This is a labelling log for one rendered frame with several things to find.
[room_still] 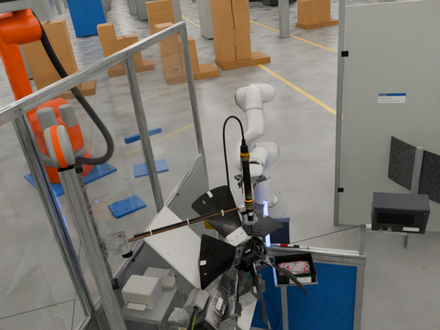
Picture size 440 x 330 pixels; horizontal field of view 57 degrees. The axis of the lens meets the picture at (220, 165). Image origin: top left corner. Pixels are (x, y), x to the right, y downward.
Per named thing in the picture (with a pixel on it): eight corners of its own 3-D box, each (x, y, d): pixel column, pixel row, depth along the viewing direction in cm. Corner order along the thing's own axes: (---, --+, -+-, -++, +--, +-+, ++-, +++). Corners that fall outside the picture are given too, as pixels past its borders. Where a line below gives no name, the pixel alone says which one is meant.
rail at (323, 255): (214, 252, 255) (212, 241, 252) (215, 247, 259) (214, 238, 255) (365, 267, 229) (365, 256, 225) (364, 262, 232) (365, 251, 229)
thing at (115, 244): (106, 260, 171) (101, 244, 167) (105, 251, 177) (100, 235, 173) (130, 253, 174) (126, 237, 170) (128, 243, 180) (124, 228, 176)
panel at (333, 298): (231, 323, 286) (220, 251, 256) (231, 323, 286) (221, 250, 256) (352, 342, 262) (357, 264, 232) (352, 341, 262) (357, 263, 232)
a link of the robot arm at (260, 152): (243, 158, 199) (261, 156, 196) (249, 147, 210) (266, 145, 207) (247, 173, 202) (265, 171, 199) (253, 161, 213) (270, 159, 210)
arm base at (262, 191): (247, 195, 276) (244, 171, 267) (274, 192, 276) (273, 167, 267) (250, 210, 259) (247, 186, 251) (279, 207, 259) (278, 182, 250)
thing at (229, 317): (218, 332, 179) (209, 328, 177) (219, 313, 186) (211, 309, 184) (238, 322, 172) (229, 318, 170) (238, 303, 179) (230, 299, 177)
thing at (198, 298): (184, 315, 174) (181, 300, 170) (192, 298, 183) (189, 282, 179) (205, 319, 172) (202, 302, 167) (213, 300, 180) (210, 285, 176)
